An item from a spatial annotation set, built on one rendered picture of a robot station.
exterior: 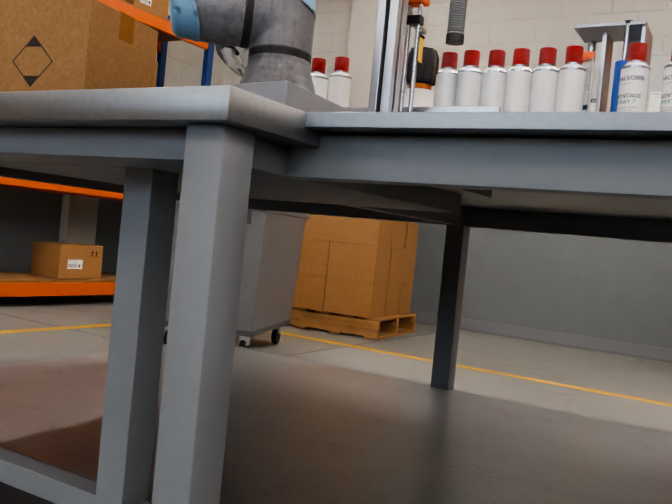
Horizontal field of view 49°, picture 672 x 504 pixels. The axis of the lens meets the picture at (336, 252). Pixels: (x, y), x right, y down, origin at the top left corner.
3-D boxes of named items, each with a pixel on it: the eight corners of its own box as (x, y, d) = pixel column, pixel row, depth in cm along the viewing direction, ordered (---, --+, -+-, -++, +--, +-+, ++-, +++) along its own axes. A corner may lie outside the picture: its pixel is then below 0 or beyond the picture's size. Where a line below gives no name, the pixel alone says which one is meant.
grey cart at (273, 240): (201, 331, 463) (216, 180, 461) (297, 343, 450) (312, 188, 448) (134, 348, 376) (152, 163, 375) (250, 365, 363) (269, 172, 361)
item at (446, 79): (456, 151, 157) (466, 56, 156) (447, 147, 152) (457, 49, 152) (434, 151, 159) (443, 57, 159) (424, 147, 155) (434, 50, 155)
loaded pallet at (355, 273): (415, 331, 573) (433, 154, 571) (375, 340, 498) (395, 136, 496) (282, 311, 624) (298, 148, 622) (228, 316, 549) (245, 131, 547)
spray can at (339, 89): (349, 148, 170) (357, 60, 169) (338, 145, 165) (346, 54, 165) (329, 148, 172) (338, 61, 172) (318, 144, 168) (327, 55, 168)
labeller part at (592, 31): (653, 40, 149) (653, 35, 149) (645, 23, 140) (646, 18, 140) (584, 43, 156) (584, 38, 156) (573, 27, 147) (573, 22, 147)
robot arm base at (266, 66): (331, 116, 137) (335, 64, 138) (287, 95, 124) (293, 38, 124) (264, 118, 145) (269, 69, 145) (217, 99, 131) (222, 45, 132)
